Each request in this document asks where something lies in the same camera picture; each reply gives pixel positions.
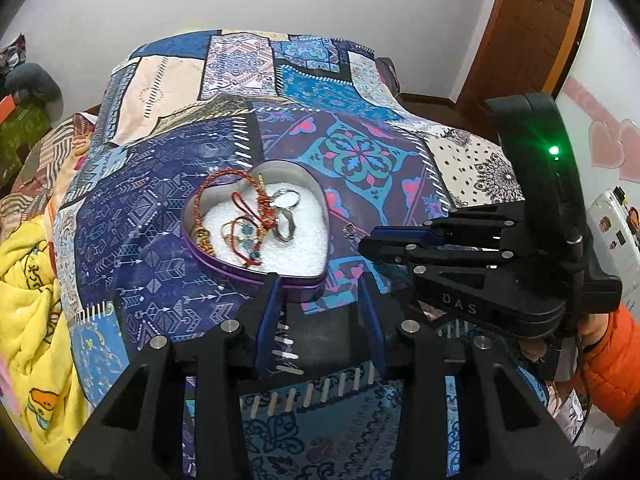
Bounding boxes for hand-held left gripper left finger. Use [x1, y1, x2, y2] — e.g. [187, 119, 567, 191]
[57, 272, 283, 480]

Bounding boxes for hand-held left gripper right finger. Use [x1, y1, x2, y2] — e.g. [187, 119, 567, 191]
[356, 276, 583, 480]

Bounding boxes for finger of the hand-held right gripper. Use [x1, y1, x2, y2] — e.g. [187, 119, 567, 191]
[372, 203, 527, 250]
[358, 236, 517, 282]

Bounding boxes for purple heart-shaped tin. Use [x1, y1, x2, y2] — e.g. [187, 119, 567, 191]
[181, 160, 332, 299]

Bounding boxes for turquoise bead bracelet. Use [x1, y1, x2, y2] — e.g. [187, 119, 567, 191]
[220, 216, 264, 267]

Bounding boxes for orange braided bracelet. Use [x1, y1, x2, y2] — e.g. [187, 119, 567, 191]
[196, 226, 222, 262]

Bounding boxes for silver heart-shaped ring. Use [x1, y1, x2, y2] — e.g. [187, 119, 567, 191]
[273, 209, 298, 244]

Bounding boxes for red braided bracelet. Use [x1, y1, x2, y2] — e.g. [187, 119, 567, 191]
[192, 169, 275, 261]

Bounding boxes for person's right forearm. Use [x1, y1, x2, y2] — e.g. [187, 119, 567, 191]
[582, 305, 640, 427]

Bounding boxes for person's right hand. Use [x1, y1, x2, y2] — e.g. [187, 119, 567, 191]
[519, 310, 610, 361]

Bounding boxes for pink heart stickers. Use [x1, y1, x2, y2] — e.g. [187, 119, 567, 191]
[567, 77, 640, 184]

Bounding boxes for white sticker-covered box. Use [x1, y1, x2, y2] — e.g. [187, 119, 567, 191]
[587, 187, 640, 272]

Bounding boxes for white wardrobe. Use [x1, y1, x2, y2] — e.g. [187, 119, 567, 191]
[552, 0, 640, 426]

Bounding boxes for patchwork blanket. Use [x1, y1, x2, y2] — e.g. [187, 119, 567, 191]
[50, 27, 586, 480]

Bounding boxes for wooden door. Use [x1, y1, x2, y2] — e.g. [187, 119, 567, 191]
[449, 0, 595, 107]

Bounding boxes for yellow fleece blanket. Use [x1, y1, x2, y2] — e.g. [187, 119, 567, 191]
[0, 206, 94, 463]

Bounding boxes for striped blanket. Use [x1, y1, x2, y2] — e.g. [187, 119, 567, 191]
[0, 109, 104, 222]

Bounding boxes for green patterned cloth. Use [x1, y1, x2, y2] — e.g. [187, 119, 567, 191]
[0, 104, 54, 182]

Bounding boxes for grey-green pillow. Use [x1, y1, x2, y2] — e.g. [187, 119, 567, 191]
[7, 62, 64, 117]

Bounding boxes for pile of clothes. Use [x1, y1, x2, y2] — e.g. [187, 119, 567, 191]
[0, 33, 27, 74]

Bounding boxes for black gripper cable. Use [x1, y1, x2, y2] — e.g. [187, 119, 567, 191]
[574, 334, 596, 443]

